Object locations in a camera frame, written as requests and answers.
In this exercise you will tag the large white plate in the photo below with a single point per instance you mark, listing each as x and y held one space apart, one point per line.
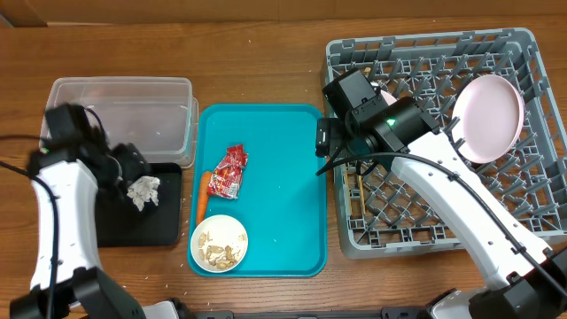
491 115

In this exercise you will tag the black plastic tray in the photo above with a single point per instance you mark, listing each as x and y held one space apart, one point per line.
120 223

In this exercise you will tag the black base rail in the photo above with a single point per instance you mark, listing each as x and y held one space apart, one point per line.
383 313

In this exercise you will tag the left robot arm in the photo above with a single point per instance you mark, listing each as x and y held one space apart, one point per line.
75 165

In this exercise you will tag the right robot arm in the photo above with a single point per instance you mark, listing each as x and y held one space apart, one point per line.
524 277

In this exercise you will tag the wooden chopstick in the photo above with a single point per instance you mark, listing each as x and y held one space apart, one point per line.
361 195
348 207

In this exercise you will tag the clear plastic bin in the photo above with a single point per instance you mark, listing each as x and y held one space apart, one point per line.
158 115

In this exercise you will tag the red snack wrapper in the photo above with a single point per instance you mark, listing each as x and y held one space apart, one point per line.
227 177

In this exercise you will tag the teal plastic tray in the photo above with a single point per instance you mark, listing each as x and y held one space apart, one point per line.
282 202

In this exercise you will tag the grey dish rack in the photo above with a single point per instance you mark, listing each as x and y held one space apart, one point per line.
530 180

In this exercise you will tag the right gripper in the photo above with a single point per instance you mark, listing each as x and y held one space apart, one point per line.
333 137

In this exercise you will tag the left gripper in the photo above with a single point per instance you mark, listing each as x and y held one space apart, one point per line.
133 163

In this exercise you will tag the orange carrot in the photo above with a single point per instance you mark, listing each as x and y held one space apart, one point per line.
203 196

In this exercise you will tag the white bowl with peanuts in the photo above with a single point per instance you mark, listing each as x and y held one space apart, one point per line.
218 244

